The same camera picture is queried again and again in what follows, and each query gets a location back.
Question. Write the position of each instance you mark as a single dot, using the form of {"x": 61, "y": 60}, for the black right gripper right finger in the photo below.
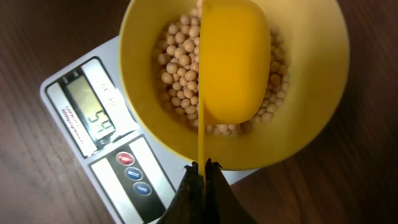
{"x": 221, "y": 205}

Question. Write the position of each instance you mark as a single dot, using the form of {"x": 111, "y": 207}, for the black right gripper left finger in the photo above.
{"x": 186, "y": 205}

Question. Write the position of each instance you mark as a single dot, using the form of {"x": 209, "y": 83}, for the yellow measuring scoop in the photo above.
{"x": 235, "y": 54}

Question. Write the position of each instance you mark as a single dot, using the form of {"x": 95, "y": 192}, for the white digital kitchen scale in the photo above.
{"x": 133, "y": 174}

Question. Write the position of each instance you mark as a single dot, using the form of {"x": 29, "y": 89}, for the soybeans in yellow bowl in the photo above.
{"x": 178, "y": 57}

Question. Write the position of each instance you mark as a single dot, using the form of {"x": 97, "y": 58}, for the yellow plastic bowl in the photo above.
{"x": 316, "y": 36}

